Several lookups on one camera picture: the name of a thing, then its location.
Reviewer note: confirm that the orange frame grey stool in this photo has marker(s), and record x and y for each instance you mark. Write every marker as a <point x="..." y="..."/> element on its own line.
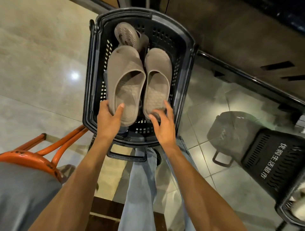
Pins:
<point x="26" y="190"/>

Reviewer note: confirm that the brown wooden stand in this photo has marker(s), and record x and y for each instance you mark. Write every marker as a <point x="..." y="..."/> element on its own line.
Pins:
<point x="104" y="214"/>

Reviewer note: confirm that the person's right hand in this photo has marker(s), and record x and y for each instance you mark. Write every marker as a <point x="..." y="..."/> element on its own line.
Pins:
<point x="166" y="131"/>

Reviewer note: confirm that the taupe rubber slipper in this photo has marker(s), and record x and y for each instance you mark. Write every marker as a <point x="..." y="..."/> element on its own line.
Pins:
<point x="158" y="64"/>
<point x="124" y="64"/>
<point x="126" y="35"/>

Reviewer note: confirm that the dark brown display cabinet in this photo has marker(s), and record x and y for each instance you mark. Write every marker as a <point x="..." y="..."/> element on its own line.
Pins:
<point x="238" y="35"/>

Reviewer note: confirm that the person's light blue jeans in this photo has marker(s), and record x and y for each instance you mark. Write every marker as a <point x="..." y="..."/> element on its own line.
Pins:
<point x="140" y="195"/>

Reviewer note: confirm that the person's left forearm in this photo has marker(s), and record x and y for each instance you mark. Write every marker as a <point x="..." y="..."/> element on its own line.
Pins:
<point x="76" y="190"/>

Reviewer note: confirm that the black basket with wavy slots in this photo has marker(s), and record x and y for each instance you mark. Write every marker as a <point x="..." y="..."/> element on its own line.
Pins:
<point x="269" y="161"/>

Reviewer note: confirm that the person's right forearm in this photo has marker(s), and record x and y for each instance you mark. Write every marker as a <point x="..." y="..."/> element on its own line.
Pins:
<point x="202" y="197"/>

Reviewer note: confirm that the person's left hand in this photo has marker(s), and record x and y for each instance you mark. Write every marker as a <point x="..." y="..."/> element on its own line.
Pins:
<point x="108" y="123"/>

